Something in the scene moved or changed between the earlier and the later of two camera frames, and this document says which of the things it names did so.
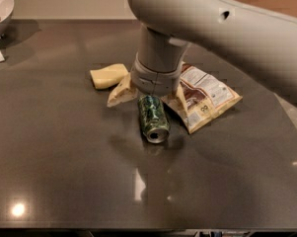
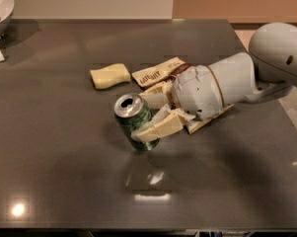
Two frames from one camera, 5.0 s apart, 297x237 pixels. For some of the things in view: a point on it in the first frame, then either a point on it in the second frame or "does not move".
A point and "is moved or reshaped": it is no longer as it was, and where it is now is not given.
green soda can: (153, 118) is moved or reshaped
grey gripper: (155, 79) -> (194, 91)
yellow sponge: (110, 75) does not move
